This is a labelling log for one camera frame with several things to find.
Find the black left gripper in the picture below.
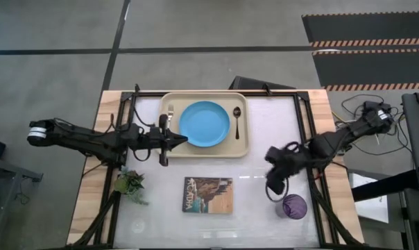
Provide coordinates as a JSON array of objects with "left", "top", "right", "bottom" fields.
[{"left": 128, "top": 113, "right": 189, "bottom": 167}]

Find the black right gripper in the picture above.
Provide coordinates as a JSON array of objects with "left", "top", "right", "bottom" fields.
[{"left": 264, "top": 140, "right": 315, "bottom": 195}]

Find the silver fork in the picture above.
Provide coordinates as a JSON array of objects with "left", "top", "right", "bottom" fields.
[{"left": 166, "top": 104, "right": 176, "bottom": 131}]

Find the blue round plate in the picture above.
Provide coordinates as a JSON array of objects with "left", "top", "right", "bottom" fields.
[{"left": 178, "top": 100, "right": 231, "bottom": 148}]

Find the dark metal spoon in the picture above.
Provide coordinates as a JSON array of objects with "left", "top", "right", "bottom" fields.
[{"left": 232, "top": 106, "right": 242, "bottom": 140}]

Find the purple translucent cup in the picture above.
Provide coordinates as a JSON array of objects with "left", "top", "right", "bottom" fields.
[{"left": 275, "top": 193, "right": 308, "bottom": 221}]

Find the beige plastic tray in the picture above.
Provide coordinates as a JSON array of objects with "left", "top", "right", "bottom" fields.
[{"left": 158, "top": 92, "right": 251, "bottom": 159}]

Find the small green artificial plant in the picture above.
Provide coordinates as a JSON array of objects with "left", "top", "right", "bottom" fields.
[{"left": 114, "top": 166, "right": 150, "bottom": 206}]

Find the Acadia picture book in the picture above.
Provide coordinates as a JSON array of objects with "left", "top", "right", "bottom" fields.
[{"left": 182, "top": 176, "right": 234, "bottom": 215}]

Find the black box behind table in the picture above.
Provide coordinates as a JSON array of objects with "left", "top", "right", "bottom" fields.
[{"left": 228, "top": 75, "right": 296, "bottom": 91}]

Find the white paper sheet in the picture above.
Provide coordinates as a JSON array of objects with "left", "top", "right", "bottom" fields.
[{"left": 350, "top": 173, "right": 390, "bottom": 224}]

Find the black slanted beam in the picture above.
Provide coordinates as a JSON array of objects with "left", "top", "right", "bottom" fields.
[{"left": 351, "top": 169, "right": 419, "bottom": 203}]

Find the dark grey cabinet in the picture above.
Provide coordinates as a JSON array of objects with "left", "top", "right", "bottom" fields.
[{"left": 402, "top": 189, "right": 419, "bottom": 250}]

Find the black hazard-striped floor mat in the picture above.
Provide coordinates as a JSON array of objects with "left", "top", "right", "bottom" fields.
[
  {"left": 311, "top": 48, "right": 419, "bottom": 92},
  {"left": 301, "top": 11, "right": 419, "bottom": 49}
]

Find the grey metal stand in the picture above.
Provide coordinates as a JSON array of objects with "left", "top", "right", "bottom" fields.
[{"left": 0, "top": 156, "right": 44, "bottom": 241}]

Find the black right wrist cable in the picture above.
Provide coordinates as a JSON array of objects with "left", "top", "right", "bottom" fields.
[{"left": 264, "top": 177, "right": 289, "bottom": 203}]

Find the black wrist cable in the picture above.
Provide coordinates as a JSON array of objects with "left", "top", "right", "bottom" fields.
[
  {"left": 132, "top": 147, "right": 152, "bottom": 163},
  {"left": 264, "top": 177, "right": 289, "bottom": 203}
]

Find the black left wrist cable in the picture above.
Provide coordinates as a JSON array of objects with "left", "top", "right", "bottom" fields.
[{"left": 132, "top": 147, "right": 152, "bottom": 163}]

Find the black aluminium table frame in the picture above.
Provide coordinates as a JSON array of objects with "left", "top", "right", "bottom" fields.
[{"left": 70, "top": 90, "right": 357, "bottom": 249}]

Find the black floor cable tangle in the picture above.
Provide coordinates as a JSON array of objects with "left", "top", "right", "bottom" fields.
[{"left": 332, "top": 93, "right": 414, "bottom": 158}]

